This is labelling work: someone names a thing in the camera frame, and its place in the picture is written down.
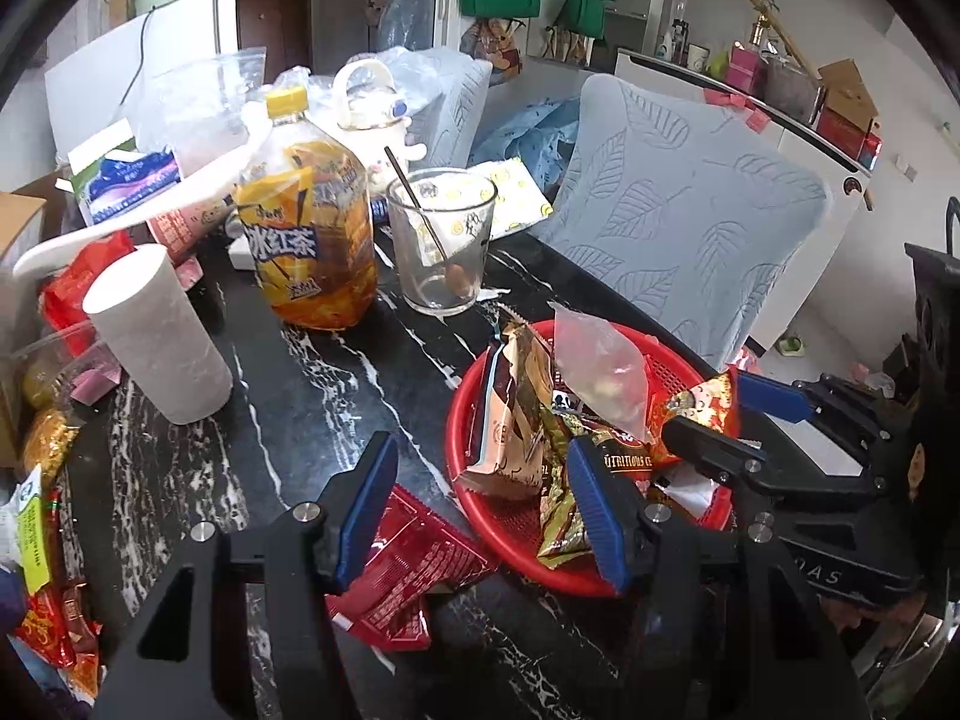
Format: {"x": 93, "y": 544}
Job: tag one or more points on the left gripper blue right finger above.
{"x": 610, "y": 506}

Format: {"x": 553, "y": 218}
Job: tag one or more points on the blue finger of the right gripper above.
{"x": 727, "y": 461}
{"x": 789, "y": 402}

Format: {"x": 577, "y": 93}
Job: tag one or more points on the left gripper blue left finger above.
{"x": 352, "y": 503}

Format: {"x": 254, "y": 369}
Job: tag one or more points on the red cartoon snack packet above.
{"x": 711, "y": 403}

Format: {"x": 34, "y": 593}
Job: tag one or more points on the brown peanut snack bag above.
{"x": 563, "y": 532}

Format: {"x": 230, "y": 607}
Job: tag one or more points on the dark red foil bag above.
{"x": 415, "y": 554}

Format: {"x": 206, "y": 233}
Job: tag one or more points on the clear zip bag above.
{"x": 602, "y": 368}

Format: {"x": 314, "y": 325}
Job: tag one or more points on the dark biscuit snack bag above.
{"x": 508, "y": 446}

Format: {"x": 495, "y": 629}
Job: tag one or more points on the red plastic basket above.
{"x": 511, "y": 529}

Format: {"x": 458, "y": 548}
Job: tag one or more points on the light blue chair cover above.
{"x": 654, "y": 206}

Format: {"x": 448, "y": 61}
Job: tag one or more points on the metal spoon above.
{"x": 455, "y": 276}

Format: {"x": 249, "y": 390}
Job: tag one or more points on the white paper roll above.
{"x": 140, "y": 310}

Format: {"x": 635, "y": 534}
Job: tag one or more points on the yellow patterned paper pack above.
{"x": 519, "y": 201}

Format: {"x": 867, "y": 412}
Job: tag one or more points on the clear glass cup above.
{"x": 460, "y": 205}

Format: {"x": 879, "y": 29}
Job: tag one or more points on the gold foil snack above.
{"x": 48, "y": 442}

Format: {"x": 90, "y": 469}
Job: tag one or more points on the clear plastic container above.
{"x": 72, "y": 367}

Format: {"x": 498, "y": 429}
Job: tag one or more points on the red snack wrappers pile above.
{"x": 56, "y": 627}

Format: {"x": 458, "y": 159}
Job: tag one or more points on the iced tea bottle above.
{"x": 304, "y": 204}

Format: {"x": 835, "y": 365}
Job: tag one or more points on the green yellow packet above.
{"x": 31, "y": 521}

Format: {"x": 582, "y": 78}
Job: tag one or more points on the red plastic bag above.
{"x": 62, "y": 298}

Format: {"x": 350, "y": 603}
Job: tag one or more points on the white electric kettle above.
{"x": 369, "y": 116}

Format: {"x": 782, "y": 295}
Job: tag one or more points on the blue tissue pack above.
{"x": 126, "y": 179}

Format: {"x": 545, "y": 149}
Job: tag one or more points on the green handbag small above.
{"x": 583, "y": 17}

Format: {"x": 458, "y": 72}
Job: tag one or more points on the colourful hanging bag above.
{"x": 494, "y": 41}

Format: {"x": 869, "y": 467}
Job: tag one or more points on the cardboard box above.
{"x": 31, "y": 214}

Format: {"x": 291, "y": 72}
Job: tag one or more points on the white refrigerator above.
{"x": 89, "y": 88}

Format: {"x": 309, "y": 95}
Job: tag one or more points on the brown door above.
{"x": 281, "y": 27}

